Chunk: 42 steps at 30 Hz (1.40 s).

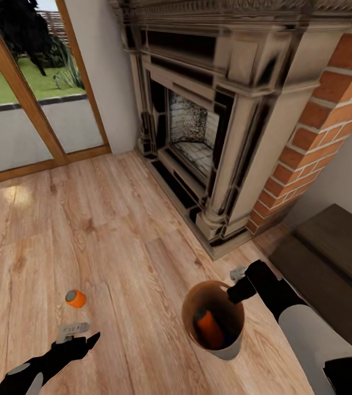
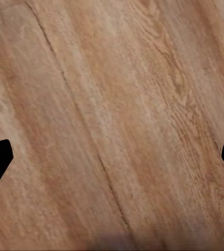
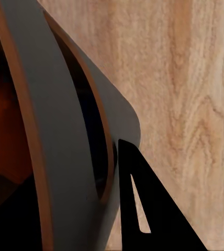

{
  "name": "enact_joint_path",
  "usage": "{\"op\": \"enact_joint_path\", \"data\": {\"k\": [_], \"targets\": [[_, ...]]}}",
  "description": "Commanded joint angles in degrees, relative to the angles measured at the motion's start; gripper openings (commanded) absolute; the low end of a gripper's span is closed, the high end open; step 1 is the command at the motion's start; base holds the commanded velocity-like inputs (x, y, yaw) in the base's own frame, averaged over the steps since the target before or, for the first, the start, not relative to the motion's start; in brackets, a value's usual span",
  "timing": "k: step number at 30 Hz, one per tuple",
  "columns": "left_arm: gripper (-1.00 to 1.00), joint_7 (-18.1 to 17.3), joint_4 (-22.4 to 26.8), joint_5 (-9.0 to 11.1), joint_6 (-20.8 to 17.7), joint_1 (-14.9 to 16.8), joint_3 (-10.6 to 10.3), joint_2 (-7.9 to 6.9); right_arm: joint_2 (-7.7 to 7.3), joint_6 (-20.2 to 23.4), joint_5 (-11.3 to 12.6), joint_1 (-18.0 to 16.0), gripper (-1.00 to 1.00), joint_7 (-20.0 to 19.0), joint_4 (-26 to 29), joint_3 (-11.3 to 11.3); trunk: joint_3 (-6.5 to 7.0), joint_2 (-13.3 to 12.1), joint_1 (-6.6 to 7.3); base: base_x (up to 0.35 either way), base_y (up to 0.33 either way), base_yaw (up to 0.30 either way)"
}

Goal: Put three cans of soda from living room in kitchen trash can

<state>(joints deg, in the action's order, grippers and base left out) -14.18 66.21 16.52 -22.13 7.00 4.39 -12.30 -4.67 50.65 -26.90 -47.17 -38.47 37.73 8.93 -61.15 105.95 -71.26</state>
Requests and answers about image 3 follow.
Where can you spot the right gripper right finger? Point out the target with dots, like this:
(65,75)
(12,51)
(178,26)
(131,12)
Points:
(170,230)

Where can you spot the trash can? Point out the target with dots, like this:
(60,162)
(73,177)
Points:
(46,67)

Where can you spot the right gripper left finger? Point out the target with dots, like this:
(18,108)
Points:
(20,228)

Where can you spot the can of soda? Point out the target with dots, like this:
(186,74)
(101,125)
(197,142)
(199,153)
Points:
(15,161)
(95,133)

